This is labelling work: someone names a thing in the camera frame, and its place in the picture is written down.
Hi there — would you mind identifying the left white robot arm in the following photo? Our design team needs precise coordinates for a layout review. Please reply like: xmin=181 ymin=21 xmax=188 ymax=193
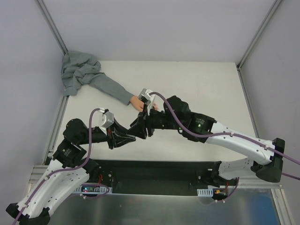
xmin=6 ymin=116 xmax=136 ymax=225

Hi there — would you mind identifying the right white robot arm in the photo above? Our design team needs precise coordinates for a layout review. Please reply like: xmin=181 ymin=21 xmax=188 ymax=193
xmin=128 ymin=96 xmax=285 ymax=185

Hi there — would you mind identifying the mannequin hand with nails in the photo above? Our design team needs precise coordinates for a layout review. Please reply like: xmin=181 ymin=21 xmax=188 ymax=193
xmin=130 ymin=96 xmax=144 ymax=112

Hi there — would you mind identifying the grey shirt with sleeve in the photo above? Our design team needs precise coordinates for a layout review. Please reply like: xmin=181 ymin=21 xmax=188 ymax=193
xmin=61 ymin=51 xmax=134 ymax=105

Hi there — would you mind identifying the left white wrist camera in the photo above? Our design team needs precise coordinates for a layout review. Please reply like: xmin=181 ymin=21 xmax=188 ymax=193
xmin=98 ymin=108 xmax=114 ymax=134

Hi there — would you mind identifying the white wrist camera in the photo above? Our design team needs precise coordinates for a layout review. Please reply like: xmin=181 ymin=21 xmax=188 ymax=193
xmin=98 ymin=108 xmax=114 ymax=134
xmin=138 ymin=89 xmax=156 ymax=115

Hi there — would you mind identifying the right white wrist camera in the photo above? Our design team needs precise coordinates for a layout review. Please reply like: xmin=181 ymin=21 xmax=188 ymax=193
xmin=138 ymin=89 xmax=156 ymax=115

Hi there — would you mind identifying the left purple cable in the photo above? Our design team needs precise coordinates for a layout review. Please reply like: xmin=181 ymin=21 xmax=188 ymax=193
xmin=9 ymin=107 xmax=106 ymax=225

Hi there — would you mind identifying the purple cable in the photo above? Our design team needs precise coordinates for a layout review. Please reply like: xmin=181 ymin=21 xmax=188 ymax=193
xmin=150 ymin=91 xmax=300 ymax=180
xmin=9 ymin=107 xmax=106 ymax=225

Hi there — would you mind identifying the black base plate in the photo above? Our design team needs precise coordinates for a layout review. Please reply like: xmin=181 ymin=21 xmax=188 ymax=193
xmin=87 ymin=160 xmax=237 ymax=196

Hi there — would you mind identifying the left white cable duct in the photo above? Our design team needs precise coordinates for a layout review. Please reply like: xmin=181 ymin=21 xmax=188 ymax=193
xmin=73 ymin=186 xmax=113 ymax=195

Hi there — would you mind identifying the white cable duct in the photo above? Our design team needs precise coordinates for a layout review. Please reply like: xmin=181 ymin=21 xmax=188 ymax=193
xmin=197 ymin=188 xmax=214 ymax=197
xmin=73 ymin=186 xmax=113 ymax=195

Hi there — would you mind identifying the right white cable duct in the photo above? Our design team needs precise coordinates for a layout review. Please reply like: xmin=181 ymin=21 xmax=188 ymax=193
xmin=197 ymin=188 xmax=214 ymax=197

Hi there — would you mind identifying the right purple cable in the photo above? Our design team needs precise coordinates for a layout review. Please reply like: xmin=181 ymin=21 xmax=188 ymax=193
xmin=150 ymin=91 xmax=300 ymax=180

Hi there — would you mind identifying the right aluminium frame post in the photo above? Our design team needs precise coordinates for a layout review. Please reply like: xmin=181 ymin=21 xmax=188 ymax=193
xmin=236 ymin=0 xmax=284 ymax=71

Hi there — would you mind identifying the aluminium frame post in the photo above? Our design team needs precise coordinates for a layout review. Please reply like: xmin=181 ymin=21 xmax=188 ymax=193
xmin=35 ymin=0 xmax=68 ymax=55
xmin=236 ymin=0 xmax=284 ymax=71

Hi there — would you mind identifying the left aluminium frame post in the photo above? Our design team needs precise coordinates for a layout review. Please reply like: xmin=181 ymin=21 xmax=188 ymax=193
xmin=35 ymin=0 xmax=68 ymax=55

